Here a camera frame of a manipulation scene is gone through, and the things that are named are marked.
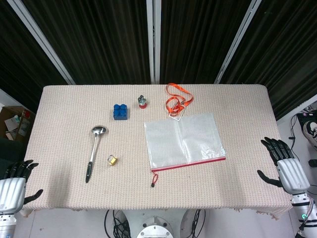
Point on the cardboard box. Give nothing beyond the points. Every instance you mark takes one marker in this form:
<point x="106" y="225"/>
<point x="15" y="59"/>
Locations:
<point x="12" y="116"/>

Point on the black and white sneaker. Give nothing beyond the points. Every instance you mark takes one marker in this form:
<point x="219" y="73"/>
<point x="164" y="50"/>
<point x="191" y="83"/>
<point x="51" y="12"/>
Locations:
<point x="312" y="132"/>

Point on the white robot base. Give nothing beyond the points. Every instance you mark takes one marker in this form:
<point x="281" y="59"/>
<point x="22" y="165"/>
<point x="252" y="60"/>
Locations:
<point x="154" y="229"/>

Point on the clear badge holder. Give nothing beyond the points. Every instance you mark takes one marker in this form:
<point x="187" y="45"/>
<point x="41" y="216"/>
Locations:
<point x="182" y="111"/>

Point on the white frame post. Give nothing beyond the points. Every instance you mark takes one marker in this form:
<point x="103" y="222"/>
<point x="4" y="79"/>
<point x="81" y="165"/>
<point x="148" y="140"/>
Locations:
<point x="239" y="39"/>
<point x="153" y="37"/>
<point x="39" y="39"/>

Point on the clear zip pouch red zipper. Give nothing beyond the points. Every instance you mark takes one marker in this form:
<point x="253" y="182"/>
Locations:
<point x="183" y="141"/>

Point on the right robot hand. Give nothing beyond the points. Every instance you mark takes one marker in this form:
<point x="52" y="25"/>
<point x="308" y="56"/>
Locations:
<point x="292" y="173"/>

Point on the black pleated curtain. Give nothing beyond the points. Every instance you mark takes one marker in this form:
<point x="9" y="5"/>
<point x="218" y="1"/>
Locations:
<point x="99" y="37"/>
<point x="198" y="37"/>
<point x="284" y="49"/>
<point x="15" y="62"/>

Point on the blue building block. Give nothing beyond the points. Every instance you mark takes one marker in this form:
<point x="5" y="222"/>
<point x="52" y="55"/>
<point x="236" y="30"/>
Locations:
<point x="121" y="112"/>

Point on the dark cloth-covered object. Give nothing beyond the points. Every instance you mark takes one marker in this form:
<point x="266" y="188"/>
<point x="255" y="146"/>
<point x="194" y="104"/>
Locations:
<point x="10" y="153"/>

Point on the brass padlock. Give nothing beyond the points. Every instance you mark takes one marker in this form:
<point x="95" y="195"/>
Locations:
<point x="113" y="161"/>

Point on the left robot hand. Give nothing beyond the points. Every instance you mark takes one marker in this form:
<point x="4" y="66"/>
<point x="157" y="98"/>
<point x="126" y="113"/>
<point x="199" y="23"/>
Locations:
<point x="12" y="193"/>

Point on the black power adapter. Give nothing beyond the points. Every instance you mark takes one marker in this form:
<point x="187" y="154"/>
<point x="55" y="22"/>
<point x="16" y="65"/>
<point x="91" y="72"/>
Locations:
<point x="313" y="163"/>

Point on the beige waffle tablecloth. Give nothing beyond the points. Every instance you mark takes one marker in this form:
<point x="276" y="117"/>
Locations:
<point x="62" y="148"/>

